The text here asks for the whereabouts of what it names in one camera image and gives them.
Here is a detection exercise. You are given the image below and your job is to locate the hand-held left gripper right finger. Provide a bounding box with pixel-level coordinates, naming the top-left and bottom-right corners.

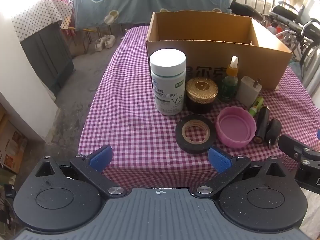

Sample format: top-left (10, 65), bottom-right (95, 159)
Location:
top-left (196, 147), bottom-right (287, 200)

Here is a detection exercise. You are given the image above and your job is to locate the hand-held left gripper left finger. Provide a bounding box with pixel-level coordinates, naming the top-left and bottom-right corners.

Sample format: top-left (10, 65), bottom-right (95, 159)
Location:
top-left (35, 145), bottom-right (127, 201)

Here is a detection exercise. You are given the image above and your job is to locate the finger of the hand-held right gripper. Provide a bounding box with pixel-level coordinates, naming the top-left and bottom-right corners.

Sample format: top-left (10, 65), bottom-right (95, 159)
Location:
top-left (278, 134), bottom-right (320, 164)

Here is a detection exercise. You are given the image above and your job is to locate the pink plastic cap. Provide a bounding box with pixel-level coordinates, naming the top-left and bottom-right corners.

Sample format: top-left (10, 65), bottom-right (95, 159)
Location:
top-left (216, 106), bottom-right (257, 148)

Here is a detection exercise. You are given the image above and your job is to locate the brown cardboard box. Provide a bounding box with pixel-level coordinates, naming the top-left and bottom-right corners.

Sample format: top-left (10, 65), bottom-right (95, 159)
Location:
top-left (146, 10), bottom-right (293, 90)

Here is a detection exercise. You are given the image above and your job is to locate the black cylinder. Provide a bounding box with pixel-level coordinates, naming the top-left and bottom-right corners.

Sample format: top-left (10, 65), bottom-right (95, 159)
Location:
top-left (254, 106), bottom-right (270, 144)

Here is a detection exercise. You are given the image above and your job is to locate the black tape roll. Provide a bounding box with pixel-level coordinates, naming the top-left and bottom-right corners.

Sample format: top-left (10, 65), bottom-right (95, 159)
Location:
top-left (175, 114), bottom-right (215, 153)

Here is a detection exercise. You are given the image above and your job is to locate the small green tube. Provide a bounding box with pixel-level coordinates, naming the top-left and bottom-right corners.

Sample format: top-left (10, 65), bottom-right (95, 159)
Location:
top-left (249, 97), bottom-right (264, 117)

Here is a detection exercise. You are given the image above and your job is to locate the purple checkered tablecloth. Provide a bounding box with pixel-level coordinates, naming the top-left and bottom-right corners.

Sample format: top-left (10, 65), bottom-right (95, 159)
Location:
top-left (78, 25), bottom-right (320, 189)

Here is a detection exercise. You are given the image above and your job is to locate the white charger adapter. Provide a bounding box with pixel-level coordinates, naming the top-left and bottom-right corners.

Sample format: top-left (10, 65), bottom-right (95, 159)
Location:
top-left (235, 76), bottom-right (263, 108)

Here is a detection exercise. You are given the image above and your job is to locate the dark jar with gold lid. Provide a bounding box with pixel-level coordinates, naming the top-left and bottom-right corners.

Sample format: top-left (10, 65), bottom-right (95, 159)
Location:
top-left (185, 77), bottom-right (219, 114)

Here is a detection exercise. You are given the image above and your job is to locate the green dropper bottle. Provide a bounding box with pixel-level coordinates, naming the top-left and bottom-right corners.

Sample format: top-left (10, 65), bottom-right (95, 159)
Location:
top-left (218, 56), bottom-right (239, 103)

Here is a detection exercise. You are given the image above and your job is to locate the printed carton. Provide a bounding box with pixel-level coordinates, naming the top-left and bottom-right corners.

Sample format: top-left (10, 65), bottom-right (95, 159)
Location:
top-left (0, 112), bottom-right (28, 174)

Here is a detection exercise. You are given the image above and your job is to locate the white pill bottle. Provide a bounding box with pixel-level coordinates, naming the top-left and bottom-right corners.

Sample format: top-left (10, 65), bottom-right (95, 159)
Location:
top-left (149, 49), bottom-right (187, 116)

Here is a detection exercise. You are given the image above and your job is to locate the black power adapter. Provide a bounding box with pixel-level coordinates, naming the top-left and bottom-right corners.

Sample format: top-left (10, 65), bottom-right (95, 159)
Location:
top-left (4, 184), bottom-right (16, 197)

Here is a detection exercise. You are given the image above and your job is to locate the white shoe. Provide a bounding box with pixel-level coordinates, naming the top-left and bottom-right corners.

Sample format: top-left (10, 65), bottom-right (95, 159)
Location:
top-left (94, 37), bottom-right (107, 52)
top-left (104, 34), bottom-right (116, 49)

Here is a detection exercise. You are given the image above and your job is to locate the dark cabinet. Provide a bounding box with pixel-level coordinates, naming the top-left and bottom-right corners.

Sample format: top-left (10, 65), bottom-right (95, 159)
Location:
top-left (20, 21), bottom-right (75, 95)

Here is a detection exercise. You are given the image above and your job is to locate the yellow stick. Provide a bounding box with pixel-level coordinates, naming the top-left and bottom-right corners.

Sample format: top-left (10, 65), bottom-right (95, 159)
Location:
top-left (67, 26), bottom-right (97, 33)

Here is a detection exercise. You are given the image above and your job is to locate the black wheelchair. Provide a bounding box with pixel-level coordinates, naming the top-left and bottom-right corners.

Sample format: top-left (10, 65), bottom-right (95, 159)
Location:
top-left (269, 1), bottom-right (320, 80)

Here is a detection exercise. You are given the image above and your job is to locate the black saddle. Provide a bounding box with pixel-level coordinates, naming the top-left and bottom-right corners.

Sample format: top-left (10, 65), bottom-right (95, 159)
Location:
top-left (229, 0), bottom-right (263, 22)

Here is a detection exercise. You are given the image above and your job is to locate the star print cloth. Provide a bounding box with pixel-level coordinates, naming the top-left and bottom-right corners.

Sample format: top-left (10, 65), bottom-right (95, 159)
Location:
top-left (11, 0), bottom-right (73, 42)

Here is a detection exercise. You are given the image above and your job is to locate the blue patterned sheet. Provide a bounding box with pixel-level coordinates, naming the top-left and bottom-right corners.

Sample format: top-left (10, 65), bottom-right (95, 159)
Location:
top-left (71, 0), bottom-right (232, 30)

